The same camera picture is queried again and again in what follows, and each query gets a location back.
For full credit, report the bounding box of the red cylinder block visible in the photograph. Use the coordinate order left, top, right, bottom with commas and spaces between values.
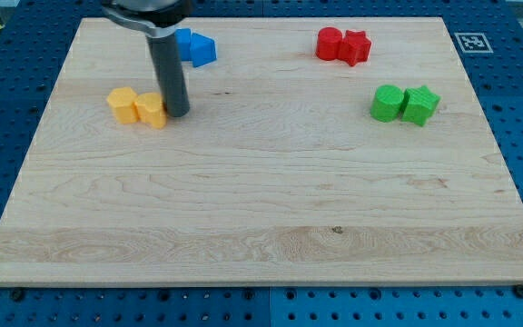
315, 26, 342, 61

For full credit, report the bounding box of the green cylinder block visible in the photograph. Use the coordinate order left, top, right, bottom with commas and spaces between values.
370, 84, 404, 123

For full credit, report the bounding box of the white fiducial marker tag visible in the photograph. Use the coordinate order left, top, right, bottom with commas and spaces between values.
454, 32, 493, 54

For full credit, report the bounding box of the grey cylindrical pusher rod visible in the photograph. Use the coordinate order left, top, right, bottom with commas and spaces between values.
147, 34, 190, 117

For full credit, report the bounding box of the red star block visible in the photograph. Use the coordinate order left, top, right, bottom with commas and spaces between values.
338, 30, 371, 66

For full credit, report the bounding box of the yellow heart block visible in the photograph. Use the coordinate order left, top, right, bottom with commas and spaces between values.
134, 93, 167, 129

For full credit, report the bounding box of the yellow hexagon block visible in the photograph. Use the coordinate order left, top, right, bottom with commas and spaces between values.
106, 86, 139, 124

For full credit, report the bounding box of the wooden board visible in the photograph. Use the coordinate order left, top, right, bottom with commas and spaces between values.
0, 17, 523, 288

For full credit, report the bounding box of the green star block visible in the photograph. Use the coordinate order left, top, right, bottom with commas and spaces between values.
401, 85, 440, 127

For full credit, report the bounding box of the blue cube block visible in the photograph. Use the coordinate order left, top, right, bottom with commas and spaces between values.
175, 28, 192, 61

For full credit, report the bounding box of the blue triangle block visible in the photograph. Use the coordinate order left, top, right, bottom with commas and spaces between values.
190, 33, 217, 67

